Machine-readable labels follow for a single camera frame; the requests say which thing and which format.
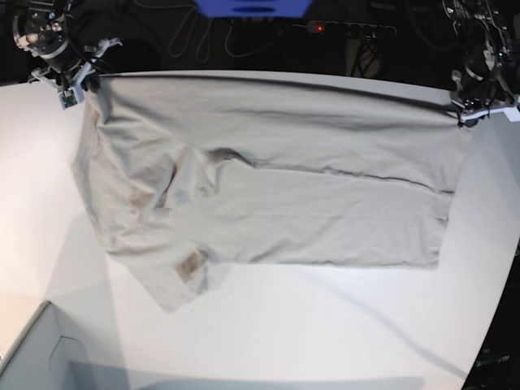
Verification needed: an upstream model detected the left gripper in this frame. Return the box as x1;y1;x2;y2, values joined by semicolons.
451;60;519;128

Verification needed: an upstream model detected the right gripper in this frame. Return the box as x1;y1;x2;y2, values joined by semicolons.
28;38;123;110

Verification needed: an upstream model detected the grey t-shirt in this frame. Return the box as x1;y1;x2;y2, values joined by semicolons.
72;76;473;311

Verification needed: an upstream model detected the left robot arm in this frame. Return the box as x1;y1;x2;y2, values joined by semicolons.
442;1;519;128

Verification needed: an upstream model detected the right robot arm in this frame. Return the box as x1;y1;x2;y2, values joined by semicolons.
12;1;123;110

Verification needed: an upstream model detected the black power strip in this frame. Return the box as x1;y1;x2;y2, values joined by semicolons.
293;20;397;39

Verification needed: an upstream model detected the black labelled device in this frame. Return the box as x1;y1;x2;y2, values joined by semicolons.
462;326;519;389

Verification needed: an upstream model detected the blue overhead mount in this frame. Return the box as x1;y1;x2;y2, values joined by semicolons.
195;0;312;18

